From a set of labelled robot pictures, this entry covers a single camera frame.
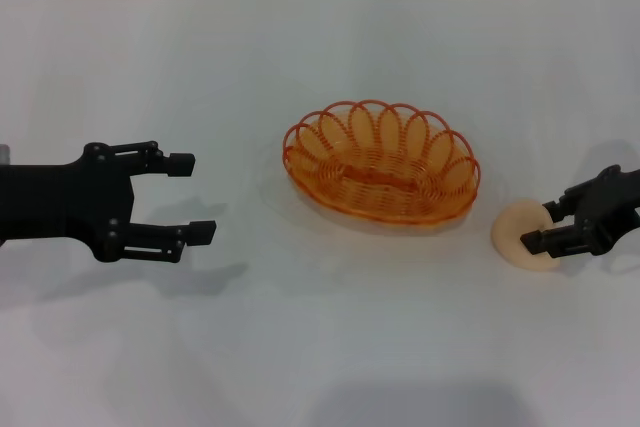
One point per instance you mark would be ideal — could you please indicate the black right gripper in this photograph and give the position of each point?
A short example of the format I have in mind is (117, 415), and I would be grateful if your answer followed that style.
(607, 212)

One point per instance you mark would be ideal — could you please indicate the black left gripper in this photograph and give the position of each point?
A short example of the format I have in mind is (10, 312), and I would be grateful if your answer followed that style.
(60, 202)

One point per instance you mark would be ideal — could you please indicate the beige round bread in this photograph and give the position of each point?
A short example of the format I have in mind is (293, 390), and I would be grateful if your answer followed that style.
(515, 227)

